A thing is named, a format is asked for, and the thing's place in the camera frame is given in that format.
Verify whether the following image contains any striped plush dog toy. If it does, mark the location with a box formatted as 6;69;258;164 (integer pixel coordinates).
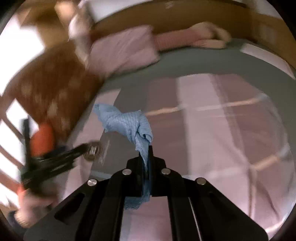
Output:
154;22;232;51

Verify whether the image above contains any brown floral cushion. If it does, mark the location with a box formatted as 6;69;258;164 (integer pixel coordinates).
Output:
4;43;103;141

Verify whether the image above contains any pink pillow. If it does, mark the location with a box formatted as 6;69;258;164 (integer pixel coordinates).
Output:
88;25;159;78

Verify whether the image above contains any green bed mattress sheet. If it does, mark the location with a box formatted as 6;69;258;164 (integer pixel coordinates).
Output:
92;38;296;110

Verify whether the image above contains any light blue cloth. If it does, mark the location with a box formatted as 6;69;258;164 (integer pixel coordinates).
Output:
93;103;154;210

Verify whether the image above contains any plaid pink grey blanket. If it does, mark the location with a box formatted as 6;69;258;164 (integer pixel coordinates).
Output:
64;73;292;241

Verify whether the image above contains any orange carrot plush pillow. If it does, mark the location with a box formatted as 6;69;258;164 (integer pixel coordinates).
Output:
17;123;56;195

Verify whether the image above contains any wooden bed headboard rail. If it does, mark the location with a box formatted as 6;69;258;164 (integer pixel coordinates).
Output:
0;76;31;209

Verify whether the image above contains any white flat board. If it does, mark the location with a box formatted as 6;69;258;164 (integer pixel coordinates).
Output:
240;43;295;80

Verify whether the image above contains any person left hand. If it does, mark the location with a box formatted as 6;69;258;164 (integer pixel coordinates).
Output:
14;184;59;228

